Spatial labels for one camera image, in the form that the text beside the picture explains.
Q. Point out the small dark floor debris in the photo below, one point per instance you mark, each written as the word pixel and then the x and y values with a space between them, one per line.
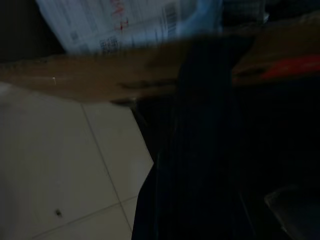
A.
pixel 58 212

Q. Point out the white printed plastic bag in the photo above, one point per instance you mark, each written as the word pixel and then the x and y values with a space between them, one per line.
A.
pixel 112 22

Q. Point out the brown cardboard box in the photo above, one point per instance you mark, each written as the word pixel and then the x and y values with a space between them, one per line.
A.
pixel 87 77

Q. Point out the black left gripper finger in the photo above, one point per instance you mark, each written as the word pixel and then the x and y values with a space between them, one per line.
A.
pixel 205 130

